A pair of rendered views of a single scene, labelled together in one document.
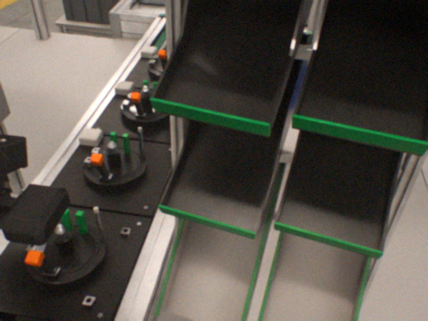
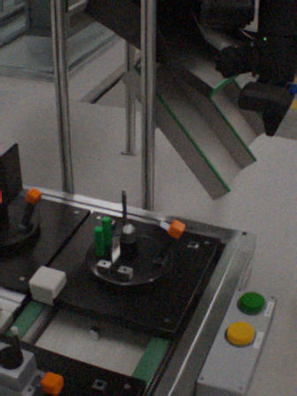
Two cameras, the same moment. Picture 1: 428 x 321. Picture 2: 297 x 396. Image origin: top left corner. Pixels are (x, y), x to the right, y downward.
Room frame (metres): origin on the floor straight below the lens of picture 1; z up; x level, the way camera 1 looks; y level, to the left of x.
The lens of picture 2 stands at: (0.29, 1.00, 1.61)
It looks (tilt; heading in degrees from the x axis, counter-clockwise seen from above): 34 degrees down; 283
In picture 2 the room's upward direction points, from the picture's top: straight up
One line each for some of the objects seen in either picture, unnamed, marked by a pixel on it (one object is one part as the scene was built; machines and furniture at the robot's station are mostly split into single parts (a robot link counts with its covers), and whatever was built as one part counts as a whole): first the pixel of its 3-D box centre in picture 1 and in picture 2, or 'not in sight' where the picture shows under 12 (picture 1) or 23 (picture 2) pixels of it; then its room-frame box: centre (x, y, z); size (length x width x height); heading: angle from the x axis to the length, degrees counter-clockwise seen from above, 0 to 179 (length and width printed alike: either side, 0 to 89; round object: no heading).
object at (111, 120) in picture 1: (146, 99); not in sight; (0.98, 0.19, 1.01); 0.24 x 0.24 x 0.13; 82
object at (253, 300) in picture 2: not in sight; (252, 304); (0.28, 0.31, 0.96); 0.04 x 0.04 x 0.02
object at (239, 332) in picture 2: not in sight; (240, 334); (0.29, 0.37, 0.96); 0.04 x 0.04 x 0.02
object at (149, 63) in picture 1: (169, 58); not in sight; (1.22, 0.16, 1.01); 0.24 x 0.24 x 0.13; 82
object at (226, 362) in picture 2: not in sight; (238, 348); (0.29, 0.37, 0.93); 0.21 x 0.07 x 0.06; 82
